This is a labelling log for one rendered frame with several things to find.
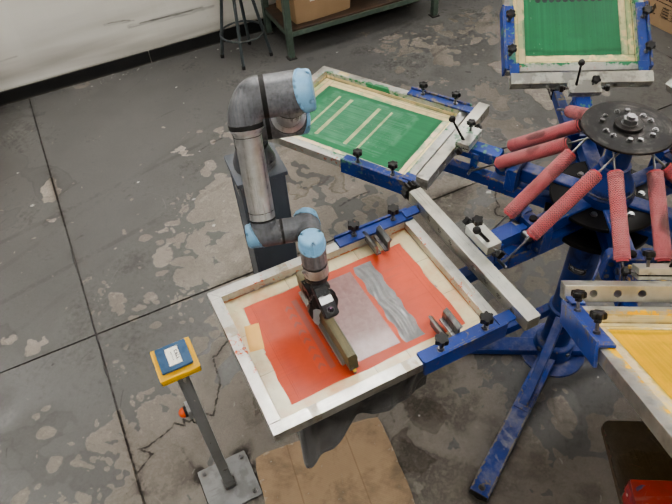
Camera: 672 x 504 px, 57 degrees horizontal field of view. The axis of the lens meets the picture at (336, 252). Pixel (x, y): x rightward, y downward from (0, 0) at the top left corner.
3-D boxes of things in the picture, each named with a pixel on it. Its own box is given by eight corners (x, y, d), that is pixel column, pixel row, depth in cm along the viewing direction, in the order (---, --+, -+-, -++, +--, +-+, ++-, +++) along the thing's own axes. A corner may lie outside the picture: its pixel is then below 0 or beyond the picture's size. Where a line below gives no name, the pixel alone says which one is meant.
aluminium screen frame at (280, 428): (275, 442, 173) (273, 436, 171) (208, 300, 210) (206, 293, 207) (504, 331, 195) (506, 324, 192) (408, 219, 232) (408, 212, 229)
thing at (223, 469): (213, 519, 254) (149, 400, 184) (197, 473, 268) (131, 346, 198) (263, 493, 260) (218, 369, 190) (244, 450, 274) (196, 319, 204)
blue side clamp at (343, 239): (340, 258, 222) (339, 244, 217) (334, 249, 225) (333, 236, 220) (412, 228, 230) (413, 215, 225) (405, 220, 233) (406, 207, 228)
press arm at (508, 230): (478, 260, 211) (480, 249, 207) (468, 248, 214) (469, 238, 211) (519, 241, 215) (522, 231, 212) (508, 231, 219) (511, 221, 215)
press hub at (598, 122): (545, 398, 283) (631, 167, 185) (493, 337, 307) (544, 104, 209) (611, 363, 293) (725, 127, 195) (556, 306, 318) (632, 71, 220)
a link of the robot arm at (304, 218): (279, 208, 183) (283, 233, 176) (316, 202, 184) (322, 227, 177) (282, 228, 189) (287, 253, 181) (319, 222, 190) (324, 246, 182)
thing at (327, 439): (312, 469, 211) (300, 407, 181) (308, 460, 214) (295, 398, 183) (427, 411, 224) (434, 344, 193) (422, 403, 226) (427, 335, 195)
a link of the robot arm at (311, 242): (322, 222, 175) (327, 243, 169) (325, 250, 183) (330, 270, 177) (294, 227, 175) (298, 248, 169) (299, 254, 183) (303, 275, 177)
